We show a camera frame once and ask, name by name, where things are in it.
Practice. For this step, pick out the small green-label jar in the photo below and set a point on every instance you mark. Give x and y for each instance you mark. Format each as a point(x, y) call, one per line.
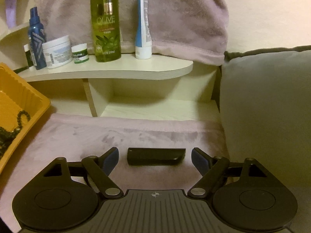
point(80, 53)

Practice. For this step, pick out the grey cushion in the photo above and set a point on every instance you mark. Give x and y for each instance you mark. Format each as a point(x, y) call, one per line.
point(265, 112)

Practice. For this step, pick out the hanging lilac towel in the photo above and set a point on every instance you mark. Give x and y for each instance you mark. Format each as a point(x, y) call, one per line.
point(194, 30)

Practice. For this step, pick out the white cream jar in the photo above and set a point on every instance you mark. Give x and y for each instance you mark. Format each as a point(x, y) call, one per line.
point(58, 52)

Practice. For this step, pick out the green olive oil bottle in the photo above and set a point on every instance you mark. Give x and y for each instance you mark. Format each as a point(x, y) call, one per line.
point(106, 30)

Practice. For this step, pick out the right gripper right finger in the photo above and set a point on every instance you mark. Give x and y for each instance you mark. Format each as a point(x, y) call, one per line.
point(244, 196)

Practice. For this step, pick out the purple tube on shelf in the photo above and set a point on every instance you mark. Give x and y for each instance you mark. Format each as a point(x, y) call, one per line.
point(10, 10)

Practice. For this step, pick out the blue white tube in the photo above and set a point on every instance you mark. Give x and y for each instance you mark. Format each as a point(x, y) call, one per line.
point(143, 40)

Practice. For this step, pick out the black tube lying flat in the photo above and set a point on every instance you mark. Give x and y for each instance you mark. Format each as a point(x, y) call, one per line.
point(19, 70)

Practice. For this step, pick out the blue spray bottle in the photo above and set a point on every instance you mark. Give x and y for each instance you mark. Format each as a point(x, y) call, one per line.
point(36, 37)

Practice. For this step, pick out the cream wooden shelf unit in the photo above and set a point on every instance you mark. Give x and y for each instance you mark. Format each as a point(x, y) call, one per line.
point(160, 88)

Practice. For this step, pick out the black white lip balm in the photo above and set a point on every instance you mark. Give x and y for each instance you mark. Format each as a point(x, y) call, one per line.
point(28, 55)

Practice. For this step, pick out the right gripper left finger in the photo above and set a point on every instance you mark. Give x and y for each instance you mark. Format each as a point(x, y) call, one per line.
point(65, 194)

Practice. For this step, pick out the orange plastic tray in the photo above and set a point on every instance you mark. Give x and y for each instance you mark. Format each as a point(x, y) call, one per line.
point(18, 95)

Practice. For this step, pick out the lilac towel on table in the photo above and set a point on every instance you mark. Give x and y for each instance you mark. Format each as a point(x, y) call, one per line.
point(76, 137)

